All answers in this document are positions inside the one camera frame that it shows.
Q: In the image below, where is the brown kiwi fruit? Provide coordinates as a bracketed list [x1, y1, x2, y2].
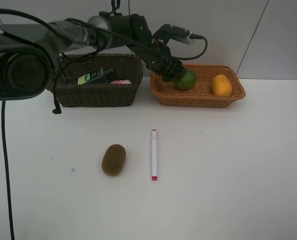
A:
[101, 144, 127, 177]

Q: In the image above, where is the dark green pump bottle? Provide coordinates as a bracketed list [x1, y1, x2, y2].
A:
[77, 67, 115, 85]

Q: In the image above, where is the yellow mango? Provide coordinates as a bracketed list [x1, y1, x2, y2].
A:
[212, 74, 233, 97]

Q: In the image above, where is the pink white-capped bottle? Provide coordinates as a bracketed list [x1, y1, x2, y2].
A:
[110, 79, 132, 85]

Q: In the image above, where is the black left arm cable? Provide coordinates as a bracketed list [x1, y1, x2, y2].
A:
[0, 0, 209, 240]

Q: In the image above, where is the dark brown wicker basket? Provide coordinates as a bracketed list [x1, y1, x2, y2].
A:
[46, 53, 143, 108]

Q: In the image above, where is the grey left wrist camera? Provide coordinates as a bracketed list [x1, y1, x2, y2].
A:
[153, 24, 204, 45]

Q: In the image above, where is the white pink-capped marker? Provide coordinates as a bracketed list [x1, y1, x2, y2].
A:
[151, 129, 158, 181]

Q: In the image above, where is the orange wicker basket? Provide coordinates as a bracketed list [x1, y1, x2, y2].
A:
[150, 64, 246, 108]

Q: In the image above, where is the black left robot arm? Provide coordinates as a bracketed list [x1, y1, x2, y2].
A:
[0, 12, 190, 101]

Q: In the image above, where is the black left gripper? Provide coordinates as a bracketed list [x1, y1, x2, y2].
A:
[135, 43, 187, 82]

